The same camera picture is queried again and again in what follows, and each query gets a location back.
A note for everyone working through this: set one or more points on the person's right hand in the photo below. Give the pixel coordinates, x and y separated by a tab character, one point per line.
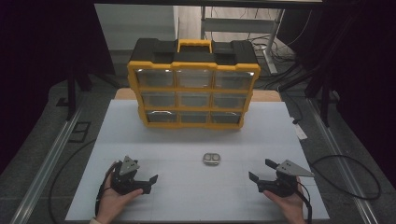
291	208

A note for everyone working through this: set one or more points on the clear plastic drawer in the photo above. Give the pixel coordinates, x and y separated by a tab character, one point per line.
233	80

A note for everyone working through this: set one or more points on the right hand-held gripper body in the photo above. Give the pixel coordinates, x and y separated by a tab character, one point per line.
281	186

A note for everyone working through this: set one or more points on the person's left hand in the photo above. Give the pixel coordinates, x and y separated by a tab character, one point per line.
112	205

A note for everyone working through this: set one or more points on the grey metal desk frame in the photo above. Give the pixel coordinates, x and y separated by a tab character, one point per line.
236	25

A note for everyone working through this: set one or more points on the dark curtain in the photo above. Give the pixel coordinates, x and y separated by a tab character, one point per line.
367	62
31	62

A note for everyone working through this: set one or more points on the black metal stand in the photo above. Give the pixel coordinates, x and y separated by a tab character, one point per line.
325	105
71	99

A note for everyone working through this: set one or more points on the silver twin round metal tin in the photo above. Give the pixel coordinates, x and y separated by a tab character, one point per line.
211	159

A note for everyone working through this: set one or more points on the aluminium floor rail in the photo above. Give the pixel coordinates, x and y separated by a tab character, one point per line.
330	137
46	168

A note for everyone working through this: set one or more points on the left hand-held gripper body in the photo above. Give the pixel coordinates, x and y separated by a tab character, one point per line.
126	179

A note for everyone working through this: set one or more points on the yellow black drawer organizer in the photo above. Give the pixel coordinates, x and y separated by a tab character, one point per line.
193	90

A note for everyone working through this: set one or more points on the wooden table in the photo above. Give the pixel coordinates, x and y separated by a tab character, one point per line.
124	94

